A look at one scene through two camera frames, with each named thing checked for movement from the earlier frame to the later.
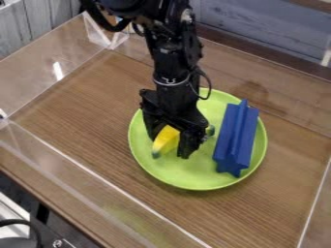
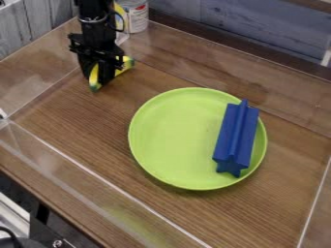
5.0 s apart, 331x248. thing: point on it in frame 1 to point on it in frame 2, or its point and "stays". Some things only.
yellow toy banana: (167, 141) to (93, 81)
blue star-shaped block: (233, 144) stays
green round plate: (195, 172) stays
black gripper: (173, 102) to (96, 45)
